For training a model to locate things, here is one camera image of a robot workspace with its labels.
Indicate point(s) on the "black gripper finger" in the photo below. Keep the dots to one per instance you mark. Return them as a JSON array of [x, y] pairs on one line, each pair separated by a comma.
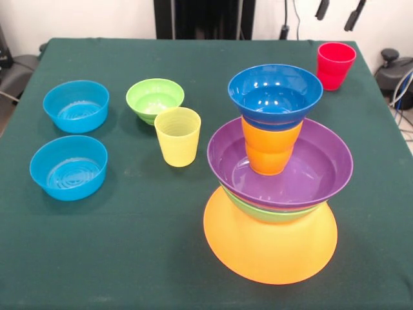
[[354, 16], [322, 9]]

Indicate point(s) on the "red cup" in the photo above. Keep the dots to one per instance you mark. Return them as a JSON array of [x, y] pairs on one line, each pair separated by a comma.
[[334, 71]]

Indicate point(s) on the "dark blue bowl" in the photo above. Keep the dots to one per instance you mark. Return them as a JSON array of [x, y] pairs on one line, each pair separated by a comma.
[[274, 90]]

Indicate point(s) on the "orange cup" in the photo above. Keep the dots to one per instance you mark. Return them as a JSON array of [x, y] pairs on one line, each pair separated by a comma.
[[269, 151]]

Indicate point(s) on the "purple bowl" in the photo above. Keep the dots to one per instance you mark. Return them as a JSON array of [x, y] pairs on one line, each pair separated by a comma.
[[319, 174]]

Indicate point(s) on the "large green bowl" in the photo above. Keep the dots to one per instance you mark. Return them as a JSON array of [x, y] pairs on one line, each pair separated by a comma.
[[277, 215]]

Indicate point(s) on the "large orange bowl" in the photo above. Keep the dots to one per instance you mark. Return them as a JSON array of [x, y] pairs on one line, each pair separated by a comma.
[[271, 252]]

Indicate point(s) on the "small green bowl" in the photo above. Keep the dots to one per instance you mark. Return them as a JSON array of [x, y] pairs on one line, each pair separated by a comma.
[[155, 100]]

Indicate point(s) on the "yellow cup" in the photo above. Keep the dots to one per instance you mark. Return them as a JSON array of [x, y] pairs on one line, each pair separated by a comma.
[[177, 142]]

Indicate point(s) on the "light blue bowl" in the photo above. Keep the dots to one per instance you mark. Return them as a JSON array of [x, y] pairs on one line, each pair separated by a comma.
[[68, 171], [76, 108]]

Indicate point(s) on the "dark green tablecloth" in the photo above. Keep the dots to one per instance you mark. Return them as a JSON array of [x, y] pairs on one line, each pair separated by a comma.
[[96, 242]]

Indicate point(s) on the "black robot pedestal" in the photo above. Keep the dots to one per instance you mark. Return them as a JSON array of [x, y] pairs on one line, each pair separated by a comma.
[[206, 13]]

